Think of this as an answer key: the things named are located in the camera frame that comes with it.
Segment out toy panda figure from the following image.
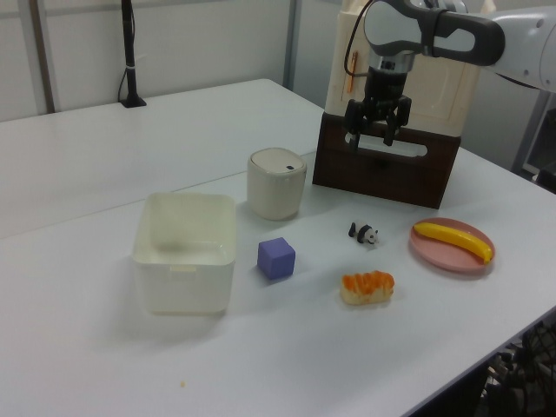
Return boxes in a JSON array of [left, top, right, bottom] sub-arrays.
[[347, 222, 381, 250]]

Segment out pink plate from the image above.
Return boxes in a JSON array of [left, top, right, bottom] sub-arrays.
[[408, 216, 496, 274]]

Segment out copper cabinet handle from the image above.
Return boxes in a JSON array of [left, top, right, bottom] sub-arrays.
[[346, 50, 360, 95]]

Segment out cream lidded trash can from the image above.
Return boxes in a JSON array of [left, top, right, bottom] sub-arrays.
[[246, 147, 308, 222]]

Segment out orange-topped bread loaf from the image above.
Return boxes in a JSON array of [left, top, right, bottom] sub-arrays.
[[339, 269, 396, 307]]

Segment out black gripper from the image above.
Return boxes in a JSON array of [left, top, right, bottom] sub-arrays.
[[346, 67, 413, 153]]

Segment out purple cube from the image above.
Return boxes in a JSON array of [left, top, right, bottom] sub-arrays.
[[256, 236, 296, 282]]

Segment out yellow toy banana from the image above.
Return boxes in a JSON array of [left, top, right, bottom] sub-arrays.
[[412, 222, 495, 265]]

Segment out cream plastic cabinet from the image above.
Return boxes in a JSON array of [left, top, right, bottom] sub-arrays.
[[325, 0, 481, 138]]

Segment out black camera stand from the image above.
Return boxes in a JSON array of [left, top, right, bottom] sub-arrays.
[[117, 0, 148, 109]]

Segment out white drawer handle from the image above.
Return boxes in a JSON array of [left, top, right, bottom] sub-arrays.
[[345, 131, 429, 158]]

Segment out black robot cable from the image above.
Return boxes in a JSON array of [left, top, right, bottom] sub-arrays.
[[344, 0, 374, 77]]

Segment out translucent white plastic box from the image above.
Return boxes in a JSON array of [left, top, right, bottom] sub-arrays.
[[132, 192, 238, 317]]

